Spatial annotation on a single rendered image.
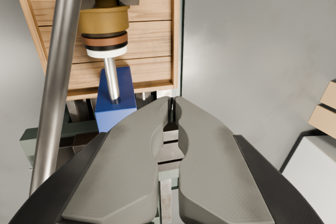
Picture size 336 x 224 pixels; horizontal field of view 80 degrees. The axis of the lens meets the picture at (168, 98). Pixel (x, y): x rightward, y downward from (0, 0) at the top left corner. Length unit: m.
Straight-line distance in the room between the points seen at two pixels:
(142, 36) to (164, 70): 0.12
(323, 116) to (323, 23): 0.99
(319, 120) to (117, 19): 2.56
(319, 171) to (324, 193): 0.22
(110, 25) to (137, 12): 0.24
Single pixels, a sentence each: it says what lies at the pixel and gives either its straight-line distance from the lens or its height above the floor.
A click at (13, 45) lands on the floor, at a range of 1.64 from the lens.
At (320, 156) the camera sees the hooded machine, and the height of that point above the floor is 0.33.
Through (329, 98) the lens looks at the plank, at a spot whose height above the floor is 0.07.
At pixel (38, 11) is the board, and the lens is 0.59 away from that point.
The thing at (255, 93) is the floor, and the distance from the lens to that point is 2.08.
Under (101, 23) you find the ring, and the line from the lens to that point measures 0.33.
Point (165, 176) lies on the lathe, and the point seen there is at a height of 0.93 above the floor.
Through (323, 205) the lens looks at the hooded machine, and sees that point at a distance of 2.83.
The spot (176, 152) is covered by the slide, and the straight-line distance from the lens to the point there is 0.71.
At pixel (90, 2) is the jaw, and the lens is 0.32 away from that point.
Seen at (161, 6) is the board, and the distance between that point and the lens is 0.57.
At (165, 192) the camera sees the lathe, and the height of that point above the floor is 0.87.
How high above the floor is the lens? 1.45
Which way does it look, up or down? 57 degrees down
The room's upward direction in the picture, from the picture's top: 156 degrees clockwise
